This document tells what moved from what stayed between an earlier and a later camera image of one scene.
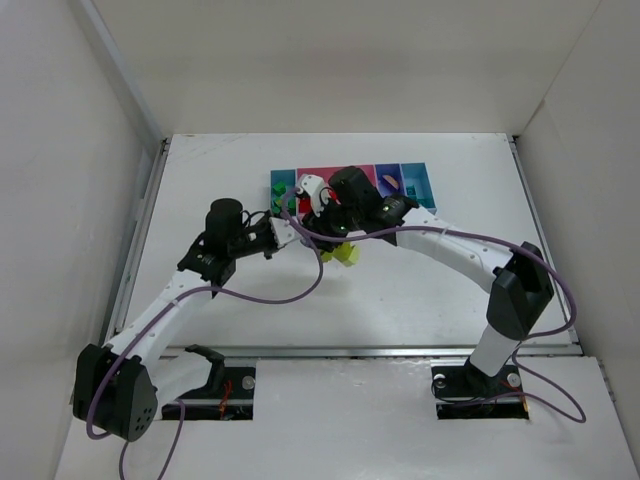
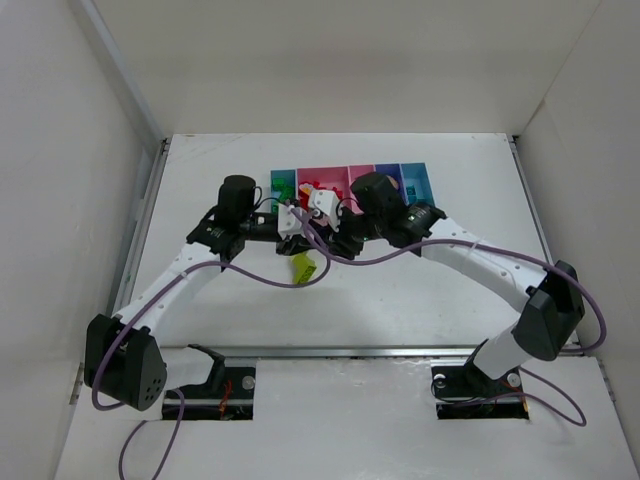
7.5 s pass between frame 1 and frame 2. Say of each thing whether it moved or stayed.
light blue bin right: stayed
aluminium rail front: stayed
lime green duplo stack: moved
